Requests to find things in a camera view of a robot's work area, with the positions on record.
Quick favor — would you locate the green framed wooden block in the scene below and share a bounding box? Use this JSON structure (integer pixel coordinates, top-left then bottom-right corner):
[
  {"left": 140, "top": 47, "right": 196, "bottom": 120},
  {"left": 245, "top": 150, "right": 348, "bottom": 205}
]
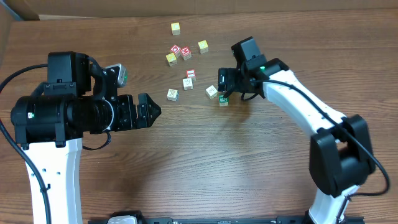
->
[{"left": 218, "top": 95, "right": 229, "bottom": 107}]

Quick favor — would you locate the plain block yellow side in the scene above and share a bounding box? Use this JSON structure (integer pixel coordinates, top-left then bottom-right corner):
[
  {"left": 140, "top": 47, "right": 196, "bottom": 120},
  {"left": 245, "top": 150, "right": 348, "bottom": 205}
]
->
[{"left": 205, "top": 85, "right": 218, "bottom": 99}]

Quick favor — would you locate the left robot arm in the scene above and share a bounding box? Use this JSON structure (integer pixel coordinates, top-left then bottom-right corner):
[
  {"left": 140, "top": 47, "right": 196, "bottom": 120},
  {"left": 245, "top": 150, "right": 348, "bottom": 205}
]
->
[{"left": 11, "top": 52, "right": 161, "bottom": 223}]

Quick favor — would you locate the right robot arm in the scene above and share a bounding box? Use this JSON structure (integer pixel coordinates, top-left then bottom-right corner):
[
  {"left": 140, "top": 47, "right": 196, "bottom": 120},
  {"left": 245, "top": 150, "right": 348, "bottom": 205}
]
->
[{"left": 218, "top": 37, "right": 376, "bottom": 223}]

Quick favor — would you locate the plain block blue side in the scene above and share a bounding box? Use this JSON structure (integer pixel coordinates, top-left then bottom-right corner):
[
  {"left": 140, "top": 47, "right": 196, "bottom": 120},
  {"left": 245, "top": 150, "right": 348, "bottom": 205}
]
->
[{"left": 167, "top": 89, "right": 179, "bottom": 101}]

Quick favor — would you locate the red framed wooden block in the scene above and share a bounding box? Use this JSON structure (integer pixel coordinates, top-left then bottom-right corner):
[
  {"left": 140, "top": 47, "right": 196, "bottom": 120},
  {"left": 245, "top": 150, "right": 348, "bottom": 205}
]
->
[{"left": 186, "top": 69, "right": 197, "bottom": 81}]

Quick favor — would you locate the plain block green side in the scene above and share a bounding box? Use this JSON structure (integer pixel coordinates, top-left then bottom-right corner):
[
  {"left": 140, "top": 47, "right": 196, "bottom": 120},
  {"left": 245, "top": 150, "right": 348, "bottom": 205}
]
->
[{"left": 182, "top": 78, "right": 193, "bottom": 90}]

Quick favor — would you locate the right yellow wooden block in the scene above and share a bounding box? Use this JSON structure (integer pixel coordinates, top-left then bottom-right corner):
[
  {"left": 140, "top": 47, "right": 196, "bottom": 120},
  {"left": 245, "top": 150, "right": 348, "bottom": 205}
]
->
[{"left": 198, "top": 40, "right": 209, "bottom": 54}]

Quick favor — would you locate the yellow wooden block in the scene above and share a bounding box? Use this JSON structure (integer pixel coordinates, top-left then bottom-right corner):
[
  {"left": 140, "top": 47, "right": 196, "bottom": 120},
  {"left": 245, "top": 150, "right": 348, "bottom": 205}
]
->
[
  {"left": 166, "top": 53, "right": 177, "bottom": 67},
  {"left": 170, "top": 22, "right": 181, "bottom": 35},
  {"left": 198, "top": 40, "right": 209, "bottom": 54}
]

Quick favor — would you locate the red letter M block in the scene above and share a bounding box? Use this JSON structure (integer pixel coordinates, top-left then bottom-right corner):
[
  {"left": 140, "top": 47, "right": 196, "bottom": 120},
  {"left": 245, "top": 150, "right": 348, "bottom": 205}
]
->
[{"left": 180, "top": 47, "right": 192, "bottom": 60}]

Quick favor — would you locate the left yellow wooden block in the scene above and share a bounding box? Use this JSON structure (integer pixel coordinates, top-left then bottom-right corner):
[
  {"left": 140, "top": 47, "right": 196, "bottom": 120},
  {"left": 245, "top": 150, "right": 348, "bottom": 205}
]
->
[{"left": 166, "top": 53, "right": 177, "bottom": 67}]

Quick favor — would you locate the red circle wooden block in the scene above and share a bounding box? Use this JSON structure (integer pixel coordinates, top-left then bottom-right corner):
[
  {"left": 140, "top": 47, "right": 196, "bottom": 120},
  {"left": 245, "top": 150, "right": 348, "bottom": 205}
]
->
[{"left": 170, "top": 45, "right": 181, "bottom": 58}]

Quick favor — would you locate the far yellow wooden block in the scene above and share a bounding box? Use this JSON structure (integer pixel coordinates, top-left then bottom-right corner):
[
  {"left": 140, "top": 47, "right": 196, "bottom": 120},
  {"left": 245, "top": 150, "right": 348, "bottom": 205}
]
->
[{"left": 170, "top": 22, "right": 181, "bottom": 35}]

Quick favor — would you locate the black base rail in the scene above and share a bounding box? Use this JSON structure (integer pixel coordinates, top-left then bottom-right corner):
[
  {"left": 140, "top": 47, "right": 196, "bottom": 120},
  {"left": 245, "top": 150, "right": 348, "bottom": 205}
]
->
[{"left": 88, "top": 210, "right": 364, "bottom": 224}]

